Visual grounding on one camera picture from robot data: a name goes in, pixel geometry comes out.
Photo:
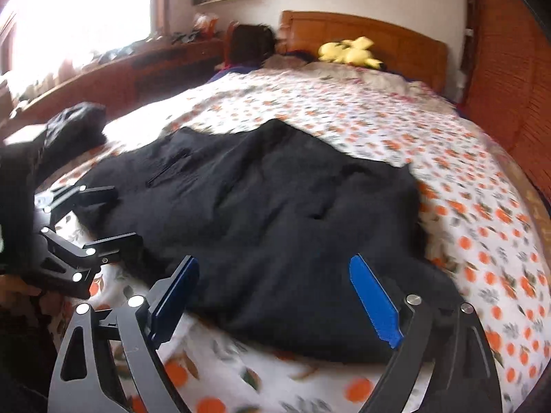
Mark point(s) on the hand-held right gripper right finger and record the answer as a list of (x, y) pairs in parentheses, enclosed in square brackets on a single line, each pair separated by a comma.
[(374, 301)]

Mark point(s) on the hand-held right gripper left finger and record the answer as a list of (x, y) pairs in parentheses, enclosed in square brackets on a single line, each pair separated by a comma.
[(176, 297)]

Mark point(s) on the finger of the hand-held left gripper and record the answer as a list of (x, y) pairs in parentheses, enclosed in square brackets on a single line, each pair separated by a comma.
[(116, 245), (86, 195)]

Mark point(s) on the black coat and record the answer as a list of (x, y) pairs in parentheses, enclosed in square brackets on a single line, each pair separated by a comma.
[(267, 206)]

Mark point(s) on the folded dark clothes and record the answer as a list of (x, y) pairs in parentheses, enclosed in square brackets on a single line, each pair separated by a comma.
[(77, 124)]

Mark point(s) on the person's left hand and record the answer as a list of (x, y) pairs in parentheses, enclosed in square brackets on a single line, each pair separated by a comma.
[(15, 290)]

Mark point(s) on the wooden cabinet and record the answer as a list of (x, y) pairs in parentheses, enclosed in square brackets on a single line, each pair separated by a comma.
[(129, 77)]

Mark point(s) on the orange print blanket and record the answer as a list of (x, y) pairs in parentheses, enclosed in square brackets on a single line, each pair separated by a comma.
[(452, 180)]

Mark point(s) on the window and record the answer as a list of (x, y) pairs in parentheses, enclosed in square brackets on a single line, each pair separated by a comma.
[(73, 17)]

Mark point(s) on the purple cloth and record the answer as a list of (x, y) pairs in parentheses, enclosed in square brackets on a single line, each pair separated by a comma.
[(232, 73)]

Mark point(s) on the orange white bag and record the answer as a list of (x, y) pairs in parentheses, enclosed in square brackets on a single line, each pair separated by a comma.
[(203, 23)]

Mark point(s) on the dark chair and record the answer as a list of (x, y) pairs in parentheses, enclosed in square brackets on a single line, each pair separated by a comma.
[(249, 47)]

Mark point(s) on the beige pillow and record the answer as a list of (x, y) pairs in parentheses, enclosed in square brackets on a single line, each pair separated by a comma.
[(340, 71)]

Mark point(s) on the yellow plush toy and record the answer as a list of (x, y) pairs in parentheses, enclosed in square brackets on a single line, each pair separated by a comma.
[(348, 53)]

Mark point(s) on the wooden headboard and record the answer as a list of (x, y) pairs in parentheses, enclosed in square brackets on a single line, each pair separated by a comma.
[(387, 38)]

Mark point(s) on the wooden wardrobe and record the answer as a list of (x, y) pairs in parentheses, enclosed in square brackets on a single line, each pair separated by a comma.
[(508, 73)]

